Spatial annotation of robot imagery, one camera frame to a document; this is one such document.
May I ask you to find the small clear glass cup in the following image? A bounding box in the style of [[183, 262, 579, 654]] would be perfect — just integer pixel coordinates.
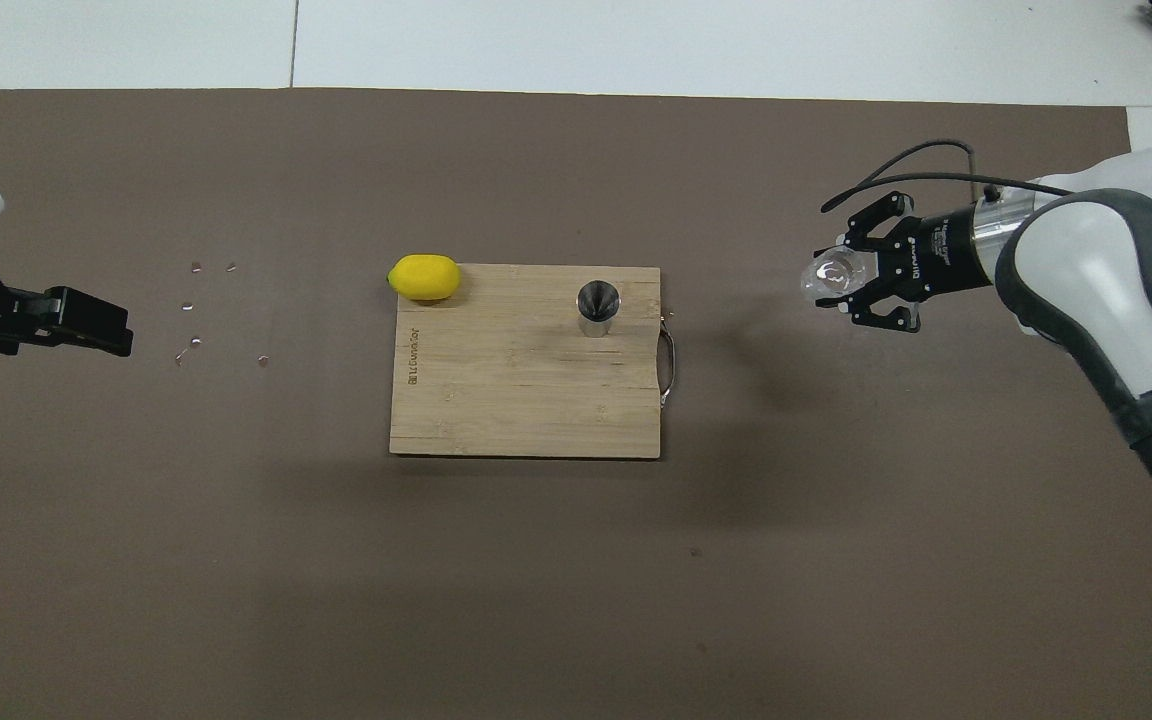
[[799, 248, 873, 302]]

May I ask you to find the yellow lemon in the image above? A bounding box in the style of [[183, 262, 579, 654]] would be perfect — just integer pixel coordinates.
[[387, 254, 462, 303]]

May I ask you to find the brown table mat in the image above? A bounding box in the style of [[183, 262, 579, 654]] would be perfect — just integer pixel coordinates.
[[0, 88, 1152, 720]]

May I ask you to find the wooden cutting board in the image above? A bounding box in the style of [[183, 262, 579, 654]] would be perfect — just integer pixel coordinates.
[[389, 264, 680, 461]]

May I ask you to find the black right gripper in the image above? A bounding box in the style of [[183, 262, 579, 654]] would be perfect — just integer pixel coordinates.
[[814, 190, 992, 333]]

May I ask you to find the steel double jigger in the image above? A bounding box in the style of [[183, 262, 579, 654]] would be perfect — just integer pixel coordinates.
[[577, 281, 623, 340]]

